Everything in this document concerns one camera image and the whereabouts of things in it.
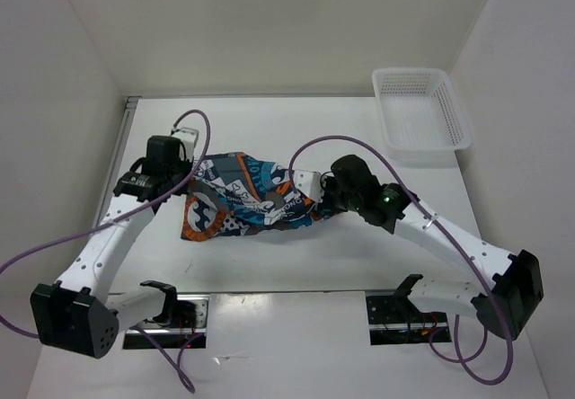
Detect aluminium table edge rail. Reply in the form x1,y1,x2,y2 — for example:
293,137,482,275
93,96,140,226

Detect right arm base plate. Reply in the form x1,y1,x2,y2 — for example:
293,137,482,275
365,290,452,346

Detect white plastic basket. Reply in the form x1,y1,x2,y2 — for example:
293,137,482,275
372,67,473,159

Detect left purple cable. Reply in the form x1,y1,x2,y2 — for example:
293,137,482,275
0,110,213,394

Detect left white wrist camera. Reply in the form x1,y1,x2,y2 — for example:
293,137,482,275
171,127,199,161

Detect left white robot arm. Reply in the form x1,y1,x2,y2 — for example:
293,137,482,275
30,129,199,359

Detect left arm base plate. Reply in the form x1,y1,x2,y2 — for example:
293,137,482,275
139,293,210,350

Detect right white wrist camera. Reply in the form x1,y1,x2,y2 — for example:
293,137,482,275
292,170,323,203

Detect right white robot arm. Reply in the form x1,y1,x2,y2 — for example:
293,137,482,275
323,155,544,340

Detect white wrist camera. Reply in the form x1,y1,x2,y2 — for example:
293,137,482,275
292,170,323,203
171,127,199,161

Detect colourful patterned shorts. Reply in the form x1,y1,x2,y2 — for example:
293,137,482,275
181,152,327,242

